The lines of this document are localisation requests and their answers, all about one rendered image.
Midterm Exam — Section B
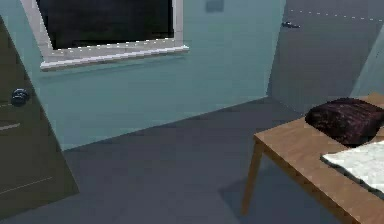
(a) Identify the white framed dark window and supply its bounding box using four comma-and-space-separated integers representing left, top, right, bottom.
20, 0, 190, 72

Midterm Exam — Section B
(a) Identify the grey room door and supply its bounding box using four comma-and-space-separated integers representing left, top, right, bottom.
266, 0, 384, 115

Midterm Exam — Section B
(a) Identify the dark maroon pillow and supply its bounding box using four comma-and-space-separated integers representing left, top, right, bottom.
304, 97, 384, 148

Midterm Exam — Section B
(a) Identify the round black door knob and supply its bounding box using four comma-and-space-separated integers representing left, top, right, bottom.
10, 87, 31, 108

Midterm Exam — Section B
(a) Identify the dark brown room door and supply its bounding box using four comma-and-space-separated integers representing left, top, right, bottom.
0, 15, 80, 221

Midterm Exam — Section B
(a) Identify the white bed blanket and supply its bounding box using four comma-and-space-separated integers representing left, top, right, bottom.
320, 139, 384, 200

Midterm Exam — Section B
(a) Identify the grey wall switch plate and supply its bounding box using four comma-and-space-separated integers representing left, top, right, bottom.
205, 0, 225, 14

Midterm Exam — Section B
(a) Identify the wooden bed frame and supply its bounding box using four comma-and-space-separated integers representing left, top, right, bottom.
240, 92, 384, 224

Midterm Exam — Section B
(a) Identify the black door lever handle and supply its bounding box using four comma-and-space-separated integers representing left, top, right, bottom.
281, 21, 302, 30

